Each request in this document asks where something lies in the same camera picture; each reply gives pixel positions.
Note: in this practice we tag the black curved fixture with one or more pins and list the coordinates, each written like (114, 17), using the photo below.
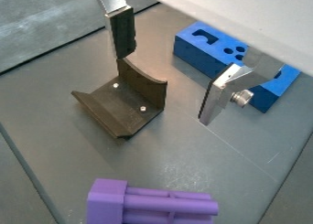
(126, 103)

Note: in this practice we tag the blue shape-sorter block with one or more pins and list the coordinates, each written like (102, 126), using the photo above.
(209, 50)

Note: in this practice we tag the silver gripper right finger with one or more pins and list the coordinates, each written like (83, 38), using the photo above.
(229, 87)

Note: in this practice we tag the purple three-prong object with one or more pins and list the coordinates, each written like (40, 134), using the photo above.
(114, 203)

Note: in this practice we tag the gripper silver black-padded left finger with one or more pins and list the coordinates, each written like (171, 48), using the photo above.
(120, 23)

